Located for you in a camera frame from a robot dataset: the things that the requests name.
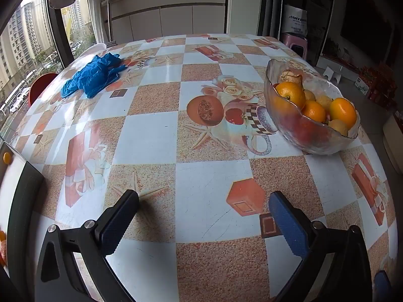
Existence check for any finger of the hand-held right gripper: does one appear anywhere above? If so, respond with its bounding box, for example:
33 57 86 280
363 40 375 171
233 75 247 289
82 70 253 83
374 270 393 302

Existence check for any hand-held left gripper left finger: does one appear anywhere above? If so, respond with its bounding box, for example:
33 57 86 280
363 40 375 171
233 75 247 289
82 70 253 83
34 189 141 302

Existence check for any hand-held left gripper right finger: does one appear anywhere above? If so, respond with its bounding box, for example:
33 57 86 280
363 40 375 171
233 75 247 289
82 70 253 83
268 191 374 302

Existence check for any clear glass bowl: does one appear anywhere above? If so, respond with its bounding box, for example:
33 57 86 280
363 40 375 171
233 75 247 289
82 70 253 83
264 58 361 155

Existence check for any white tray with dark rim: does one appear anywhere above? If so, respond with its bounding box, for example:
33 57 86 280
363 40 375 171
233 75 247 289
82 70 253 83
0 141 45 290

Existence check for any printed checkered tablecloth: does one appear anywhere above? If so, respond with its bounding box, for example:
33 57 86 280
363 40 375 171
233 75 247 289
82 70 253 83
0 33 399 302

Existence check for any beige upholstered seat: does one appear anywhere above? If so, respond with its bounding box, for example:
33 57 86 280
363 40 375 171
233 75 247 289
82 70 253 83
382 110 403 177

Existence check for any blue cloth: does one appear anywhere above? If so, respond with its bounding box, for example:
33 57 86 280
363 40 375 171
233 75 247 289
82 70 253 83
60 53 128 99

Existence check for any green and white box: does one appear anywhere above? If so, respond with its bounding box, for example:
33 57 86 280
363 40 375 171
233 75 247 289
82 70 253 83
355 75 370 96

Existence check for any small white step stool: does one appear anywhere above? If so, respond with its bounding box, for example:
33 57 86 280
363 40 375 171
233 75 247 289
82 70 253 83
324 67 344 82

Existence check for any red plastic chair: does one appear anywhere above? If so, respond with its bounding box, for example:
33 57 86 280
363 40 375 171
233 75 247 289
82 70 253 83
28 72 59 106

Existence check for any row of parked cars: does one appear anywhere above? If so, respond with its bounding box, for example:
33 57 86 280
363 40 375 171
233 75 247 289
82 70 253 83
0 69 38 117

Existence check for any stack of red gift boxes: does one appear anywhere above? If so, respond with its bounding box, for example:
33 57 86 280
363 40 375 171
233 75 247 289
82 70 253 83
359 64 398 107

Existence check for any pink plastic stool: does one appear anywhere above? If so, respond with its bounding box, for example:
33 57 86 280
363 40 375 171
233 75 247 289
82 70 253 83
282 33 308 60

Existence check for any white shopping bag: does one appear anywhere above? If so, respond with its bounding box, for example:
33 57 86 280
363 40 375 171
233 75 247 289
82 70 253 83
282 5 308 36

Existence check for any white cabinet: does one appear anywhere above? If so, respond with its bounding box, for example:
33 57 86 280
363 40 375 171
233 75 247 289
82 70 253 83
101 0 230 43

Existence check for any row of apartment buildings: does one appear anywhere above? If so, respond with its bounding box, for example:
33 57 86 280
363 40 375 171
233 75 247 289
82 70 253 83
0 0 57 101

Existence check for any black television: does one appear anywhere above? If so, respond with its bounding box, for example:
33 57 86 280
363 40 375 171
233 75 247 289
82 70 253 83
340 0 394 57

